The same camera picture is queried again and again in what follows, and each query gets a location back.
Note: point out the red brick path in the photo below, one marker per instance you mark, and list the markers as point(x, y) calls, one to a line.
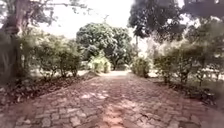
point(110, 100)

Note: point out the row of green bushes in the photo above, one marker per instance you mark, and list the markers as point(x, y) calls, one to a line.
point(180, 63)
point(56, 56)

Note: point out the big round green tree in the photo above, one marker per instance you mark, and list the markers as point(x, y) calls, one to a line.
point(103, 41)

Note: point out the tall dark tree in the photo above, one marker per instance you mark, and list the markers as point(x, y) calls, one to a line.
point(150, 16)

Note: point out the leaf-strewn soil strip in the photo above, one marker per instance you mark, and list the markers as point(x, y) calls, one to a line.
point(36, 87)
point(196, 92)

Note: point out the small light green bush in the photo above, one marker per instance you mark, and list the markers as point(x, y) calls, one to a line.
point(99, 64)

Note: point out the large tree with thick trunk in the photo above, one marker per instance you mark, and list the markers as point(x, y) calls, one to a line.
point(15, 36)

